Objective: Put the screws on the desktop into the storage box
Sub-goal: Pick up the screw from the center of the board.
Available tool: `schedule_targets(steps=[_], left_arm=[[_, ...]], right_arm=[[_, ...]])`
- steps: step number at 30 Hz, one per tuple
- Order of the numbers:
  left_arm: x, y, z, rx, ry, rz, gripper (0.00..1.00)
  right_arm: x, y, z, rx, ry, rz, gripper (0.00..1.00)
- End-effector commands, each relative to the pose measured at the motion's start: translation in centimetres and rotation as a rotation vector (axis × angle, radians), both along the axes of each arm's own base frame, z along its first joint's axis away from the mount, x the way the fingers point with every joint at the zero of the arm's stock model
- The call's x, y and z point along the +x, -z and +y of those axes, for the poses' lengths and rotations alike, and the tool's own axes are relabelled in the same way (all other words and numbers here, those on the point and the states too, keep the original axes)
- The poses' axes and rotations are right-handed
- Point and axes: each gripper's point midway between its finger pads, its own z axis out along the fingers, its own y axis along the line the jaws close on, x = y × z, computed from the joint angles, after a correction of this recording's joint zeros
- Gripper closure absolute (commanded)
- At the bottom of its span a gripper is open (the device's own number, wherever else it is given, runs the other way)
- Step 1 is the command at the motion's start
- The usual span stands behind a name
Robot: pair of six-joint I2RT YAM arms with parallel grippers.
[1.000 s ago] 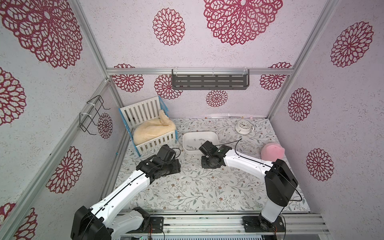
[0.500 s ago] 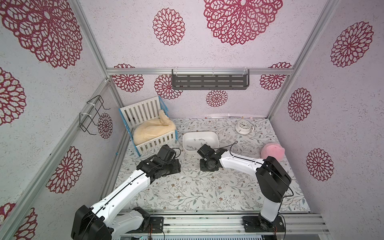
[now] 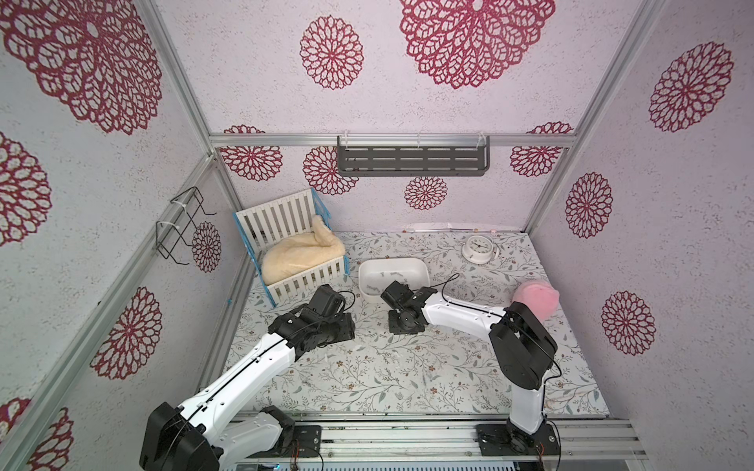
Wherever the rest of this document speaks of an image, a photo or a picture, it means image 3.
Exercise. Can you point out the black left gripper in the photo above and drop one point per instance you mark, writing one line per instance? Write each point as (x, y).
(347, 327)

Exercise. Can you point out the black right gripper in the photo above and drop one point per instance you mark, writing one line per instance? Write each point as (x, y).
(392, 293)

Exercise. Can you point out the white plastic storage box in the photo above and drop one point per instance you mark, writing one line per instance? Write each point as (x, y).
(415, 269)

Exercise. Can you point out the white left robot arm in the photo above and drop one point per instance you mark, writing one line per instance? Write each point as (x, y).
(202, 434)

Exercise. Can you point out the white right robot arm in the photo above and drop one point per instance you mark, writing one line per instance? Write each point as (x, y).
(524, 349)

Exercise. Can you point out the silver screw in box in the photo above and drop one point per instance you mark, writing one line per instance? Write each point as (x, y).
(373, 283)

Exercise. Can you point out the beige plush cloth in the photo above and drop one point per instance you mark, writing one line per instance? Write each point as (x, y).
(301, 252)

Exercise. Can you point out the white slatted blue basket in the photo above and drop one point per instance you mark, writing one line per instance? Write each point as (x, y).
(263, 226)

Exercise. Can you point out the white alarm clock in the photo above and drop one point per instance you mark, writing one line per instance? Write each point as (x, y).
(479, 250)

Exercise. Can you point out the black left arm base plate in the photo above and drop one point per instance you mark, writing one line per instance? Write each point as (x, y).
(302, 441)

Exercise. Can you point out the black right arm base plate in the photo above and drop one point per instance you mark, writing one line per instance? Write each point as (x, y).
(505, 439)

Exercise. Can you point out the dark grey wall shelf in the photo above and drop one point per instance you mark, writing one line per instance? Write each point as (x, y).
(377, 161)

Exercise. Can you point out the black wire wall rack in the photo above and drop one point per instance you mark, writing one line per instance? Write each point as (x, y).
(169, 234)

